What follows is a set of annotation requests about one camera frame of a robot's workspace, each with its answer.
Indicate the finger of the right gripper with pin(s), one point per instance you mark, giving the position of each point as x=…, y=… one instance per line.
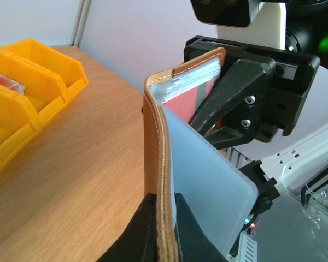
x=226, y=136
x=238, y=98

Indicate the yellow three-compartment bin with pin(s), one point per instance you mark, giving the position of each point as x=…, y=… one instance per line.
x=43, y=82

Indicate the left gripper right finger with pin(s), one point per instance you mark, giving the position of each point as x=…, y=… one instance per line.
x=193, y=245

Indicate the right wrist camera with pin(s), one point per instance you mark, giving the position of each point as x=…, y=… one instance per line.
x=256, y=22

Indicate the red card with stripe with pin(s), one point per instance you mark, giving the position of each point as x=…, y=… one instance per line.
x=186, y=104

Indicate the red circle card stack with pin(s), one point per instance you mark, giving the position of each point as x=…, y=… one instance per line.
x=6, y=83

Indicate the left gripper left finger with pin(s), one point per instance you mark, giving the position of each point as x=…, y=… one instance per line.
x=138, y=241

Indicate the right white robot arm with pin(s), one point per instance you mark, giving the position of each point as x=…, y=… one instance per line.
x=301, y=166

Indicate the brown leather card holder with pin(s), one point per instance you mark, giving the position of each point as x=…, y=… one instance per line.
x=177, y=159

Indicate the grey slotted cable duct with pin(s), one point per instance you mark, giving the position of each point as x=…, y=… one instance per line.
x=247, y=249

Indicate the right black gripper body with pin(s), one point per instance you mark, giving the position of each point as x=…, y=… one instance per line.
x=292, y=80

